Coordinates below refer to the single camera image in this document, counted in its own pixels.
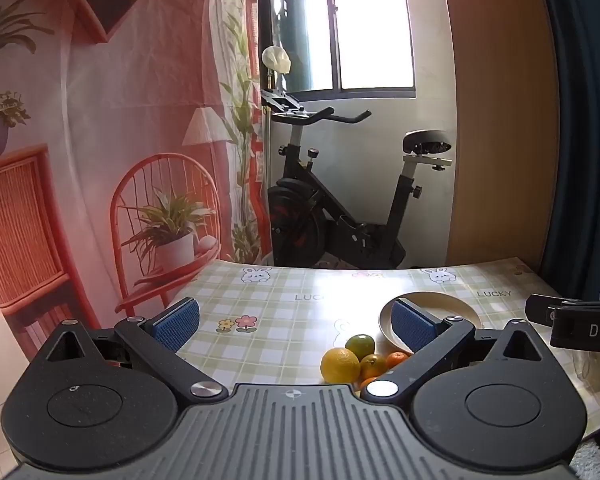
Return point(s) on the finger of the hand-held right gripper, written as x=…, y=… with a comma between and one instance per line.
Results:
x=542, y=310

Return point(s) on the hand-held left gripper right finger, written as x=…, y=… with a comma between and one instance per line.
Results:
x=412, y=327

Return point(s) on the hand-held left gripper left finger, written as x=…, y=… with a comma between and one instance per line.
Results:
x=177, y=322

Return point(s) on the bright orange mandarin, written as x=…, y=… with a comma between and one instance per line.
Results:
x=367, y=384
x=396, y=360

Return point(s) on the beige round plate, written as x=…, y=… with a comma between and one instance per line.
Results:
x=455, y=305

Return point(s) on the dark orange tangerine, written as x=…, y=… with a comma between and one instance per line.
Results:
x=373, y=366

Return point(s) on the greenish orange tangerine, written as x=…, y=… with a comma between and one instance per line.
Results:
x=360, y=344

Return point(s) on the yellow lemon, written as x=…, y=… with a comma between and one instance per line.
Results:
x=337, y=365

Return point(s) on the clear glass vessel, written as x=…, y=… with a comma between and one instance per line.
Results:
x=595, y=370

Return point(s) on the green checked bunny tablecloth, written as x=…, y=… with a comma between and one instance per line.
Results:
x=280, y=320

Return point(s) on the white fluffy rug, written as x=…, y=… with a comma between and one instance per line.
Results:
x=587, y=460

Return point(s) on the black exercise bike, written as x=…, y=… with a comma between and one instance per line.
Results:
x=300, y=205

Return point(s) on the silver backdrop stand pole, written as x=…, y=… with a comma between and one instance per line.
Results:
x=269, y=160

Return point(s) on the wooden cabinet panel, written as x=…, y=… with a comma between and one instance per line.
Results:
x=500, y=110

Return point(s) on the printed room backdrop cloth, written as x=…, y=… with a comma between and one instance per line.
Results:
x=105, y=110

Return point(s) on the white cloth bundle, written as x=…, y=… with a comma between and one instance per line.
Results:
x=276, y=60

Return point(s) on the window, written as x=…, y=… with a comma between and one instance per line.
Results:
x=370, y=25

